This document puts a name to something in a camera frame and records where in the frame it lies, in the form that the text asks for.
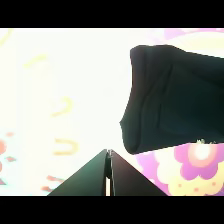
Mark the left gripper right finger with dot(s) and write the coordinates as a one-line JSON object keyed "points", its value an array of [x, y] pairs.
{"points": [[130, 181]]}

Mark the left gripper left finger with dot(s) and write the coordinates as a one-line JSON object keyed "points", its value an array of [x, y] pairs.
{"points": [[90, 180]]}

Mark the black garment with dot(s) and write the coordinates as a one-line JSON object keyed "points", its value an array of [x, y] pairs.
{"points": [[173, 100]]}

